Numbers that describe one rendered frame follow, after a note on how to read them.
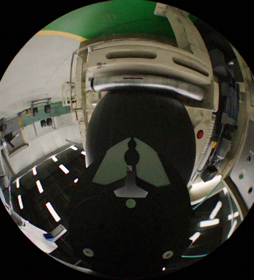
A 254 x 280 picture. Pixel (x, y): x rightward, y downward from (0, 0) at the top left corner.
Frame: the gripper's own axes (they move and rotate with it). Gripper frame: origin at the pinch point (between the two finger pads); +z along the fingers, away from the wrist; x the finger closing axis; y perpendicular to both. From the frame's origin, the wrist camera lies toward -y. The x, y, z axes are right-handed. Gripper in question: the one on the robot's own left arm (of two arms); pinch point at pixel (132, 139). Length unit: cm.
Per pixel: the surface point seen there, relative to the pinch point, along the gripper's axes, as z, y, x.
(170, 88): 11.6, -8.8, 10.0
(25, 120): 366, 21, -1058
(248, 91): 4, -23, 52
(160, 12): 44, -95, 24
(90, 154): 0.9, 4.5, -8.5
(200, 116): 18.0, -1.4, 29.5
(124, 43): 10.5, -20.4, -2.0
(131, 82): 11.4, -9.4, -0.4
